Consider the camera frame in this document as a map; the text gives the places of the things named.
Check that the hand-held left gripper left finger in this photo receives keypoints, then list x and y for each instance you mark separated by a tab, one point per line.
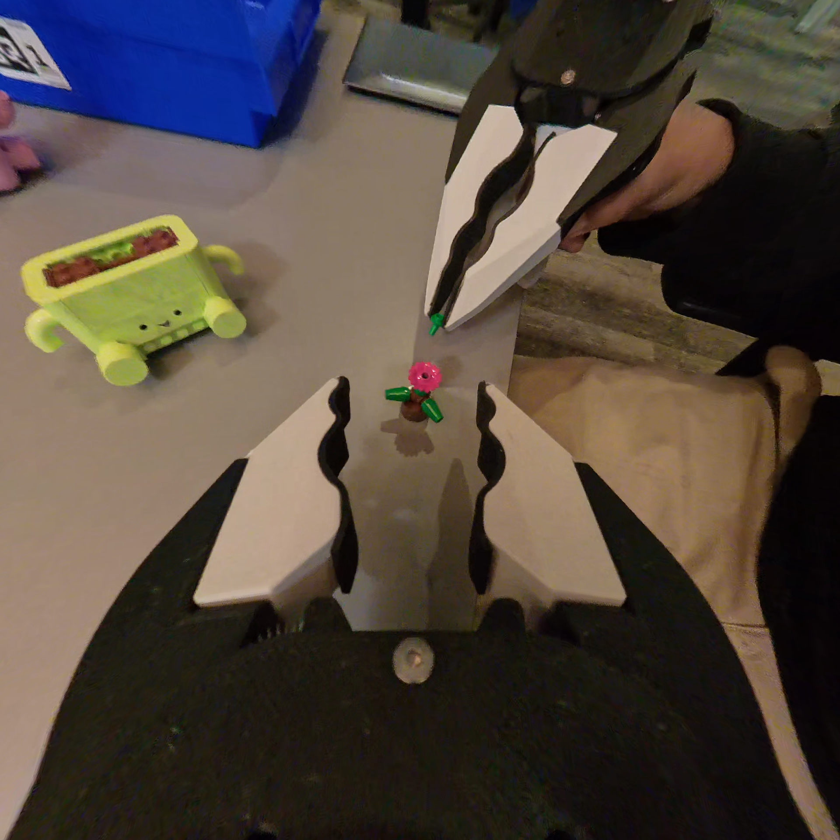
275	525

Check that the lime green toy brick pot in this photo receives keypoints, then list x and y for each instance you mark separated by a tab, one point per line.
131	302

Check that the small green toy stem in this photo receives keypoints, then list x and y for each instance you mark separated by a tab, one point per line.
435	323

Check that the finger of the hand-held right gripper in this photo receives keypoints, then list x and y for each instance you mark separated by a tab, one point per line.
469	190
558	184

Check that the lilac toy brick plant pot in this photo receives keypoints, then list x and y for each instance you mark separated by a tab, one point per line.
16	157

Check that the pink toy brick flower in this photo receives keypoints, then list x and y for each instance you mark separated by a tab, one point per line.
423	376

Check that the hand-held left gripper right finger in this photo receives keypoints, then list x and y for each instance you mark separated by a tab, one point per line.
558	525

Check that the person's right hand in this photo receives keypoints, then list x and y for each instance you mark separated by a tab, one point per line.
689	157

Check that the labelled blue plastic bin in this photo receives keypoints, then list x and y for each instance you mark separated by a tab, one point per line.
164	65

